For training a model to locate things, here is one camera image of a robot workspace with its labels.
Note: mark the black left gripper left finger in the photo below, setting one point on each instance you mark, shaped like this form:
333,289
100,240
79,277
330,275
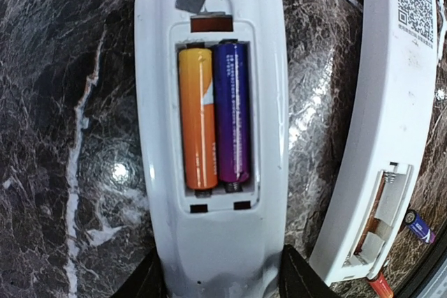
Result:
145,282

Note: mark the red blue battery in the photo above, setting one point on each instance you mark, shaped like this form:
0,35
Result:
380,285

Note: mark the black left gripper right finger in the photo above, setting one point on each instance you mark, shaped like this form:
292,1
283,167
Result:
297,279

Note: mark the white button remote control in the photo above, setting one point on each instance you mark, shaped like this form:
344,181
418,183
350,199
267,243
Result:
386,141

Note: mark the white remote with barcode label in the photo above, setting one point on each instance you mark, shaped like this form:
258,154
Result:
225,242

